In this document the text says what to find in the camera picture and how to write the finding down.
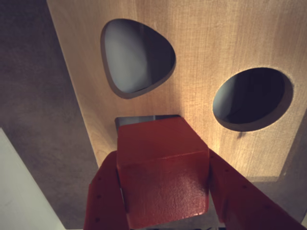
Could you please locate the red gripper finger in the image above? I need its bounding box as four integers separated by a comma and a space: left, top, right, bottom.
83, 150, 130, 230
208, 148, 307, 230

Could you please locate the red wooden cube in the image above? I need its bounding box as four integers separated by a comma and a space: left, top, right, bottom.
116, 117, 211, 228

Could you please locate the wooden shape sorter box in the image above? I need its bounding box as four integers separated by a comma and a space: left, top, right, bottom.
47, 0, 307, 183

